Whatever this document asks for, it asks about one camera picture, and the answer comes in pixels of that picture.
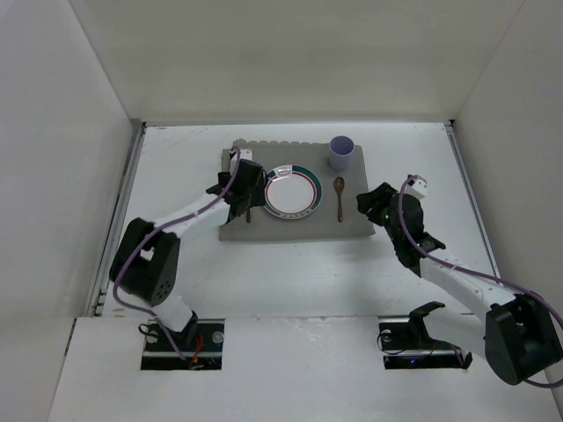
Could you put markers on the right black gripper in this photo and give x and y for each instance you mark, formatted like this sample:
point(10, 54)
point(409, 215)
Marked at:
point(375, 204)

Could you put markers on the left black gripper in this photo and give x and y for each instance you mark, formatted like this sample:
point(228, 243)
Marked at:
point(245, 204)

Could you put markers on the white plate green red rim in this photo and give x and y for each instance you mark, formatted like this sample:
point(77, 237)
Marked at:
point(292, 192)

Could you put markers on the brown wooden spoon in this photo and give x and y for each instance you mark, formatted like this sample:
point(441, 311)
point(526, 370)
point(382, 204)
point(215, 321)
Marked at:
point(339, 186)

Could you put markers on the purple cup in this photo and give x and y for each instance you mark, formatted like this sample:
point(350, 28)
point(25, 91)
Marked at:
point(341, 150)

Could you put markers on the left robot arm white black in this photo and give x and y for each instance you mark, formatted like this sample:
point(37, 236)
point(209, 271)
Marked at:
point(144, 268)

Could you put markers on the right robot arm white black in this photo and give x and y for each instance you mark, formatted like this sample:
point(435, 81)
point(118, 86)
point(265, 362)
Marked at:
point(512, 328)

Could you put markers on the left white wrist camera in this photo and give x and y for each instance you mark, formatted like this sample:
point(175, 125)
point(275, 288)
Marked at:
point(235, 157)

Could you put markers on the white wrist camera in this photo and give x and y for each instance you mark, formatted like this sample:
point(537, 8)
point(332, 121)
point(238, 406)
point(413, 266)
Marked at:
point(417, 187)
point(235, 157)

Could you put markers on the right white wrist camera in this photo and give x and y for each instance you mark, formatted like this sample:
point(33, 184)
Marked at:
point(417, 187)

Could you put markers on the right aluminium table rail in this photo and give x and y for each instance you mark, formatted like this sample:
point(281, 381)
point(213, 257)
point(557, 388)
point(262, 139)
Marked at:
point(450, 131)

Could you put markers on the aluminium table rail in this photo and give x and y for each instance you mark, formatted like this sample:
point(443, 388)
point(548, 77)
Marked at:
point(450, 131)
point(99, 283)

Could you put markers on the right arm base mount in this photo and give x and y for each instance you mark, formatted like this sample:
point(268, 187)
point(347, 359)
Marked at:
point(406, 345)

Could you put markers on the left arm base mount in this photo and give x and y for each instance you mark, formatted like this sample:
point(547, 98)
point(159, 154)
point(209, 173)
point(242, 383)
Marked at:
point(201, 346)

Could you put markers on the left aluminium table rail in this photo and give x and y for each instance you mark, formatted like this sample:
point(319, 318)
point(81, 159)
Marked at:
point(99, 283)

